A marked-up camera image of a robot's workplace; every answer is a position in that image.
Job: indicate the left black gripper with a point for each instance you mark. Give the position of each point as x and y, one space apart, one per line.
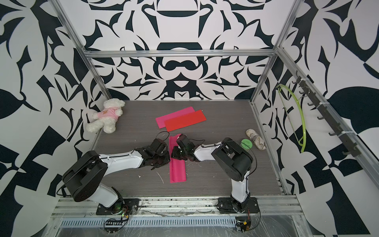
167 153

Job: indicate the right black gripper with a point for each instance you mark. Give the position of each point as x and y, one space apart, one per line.
173 155

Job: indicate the magenta paper sheet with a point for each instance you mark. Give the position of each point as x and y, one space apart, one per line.
161 120
177 167

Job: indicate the red square paper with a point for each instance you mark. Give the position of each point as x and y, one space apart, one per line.
185 120

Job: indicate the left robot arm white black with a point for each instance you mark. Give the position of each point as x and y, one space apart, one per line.
84 179

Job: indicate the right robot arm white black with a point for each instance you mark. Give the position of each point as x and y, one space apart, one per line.
235 161

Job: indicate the white teddy bear pink shirt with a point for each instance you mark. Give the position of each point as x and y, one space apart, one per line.
107 118

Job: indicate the green round lid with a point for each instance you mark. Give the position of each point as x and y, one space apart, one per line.
246 144

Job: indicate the white grey sneaker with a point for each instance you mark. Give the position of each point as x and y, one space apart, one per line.
256 139

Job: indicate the right black connector board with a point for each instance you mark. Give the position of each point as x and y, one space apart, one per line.
243 225

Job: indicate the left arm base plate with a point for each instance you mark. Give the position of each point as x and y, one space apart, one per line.
127 207

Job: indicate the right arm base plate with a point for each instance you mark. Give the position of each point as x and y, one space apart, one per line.
232 206

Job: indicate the black wall hook rack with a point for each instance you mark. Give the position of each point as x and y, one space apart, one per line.
319 103

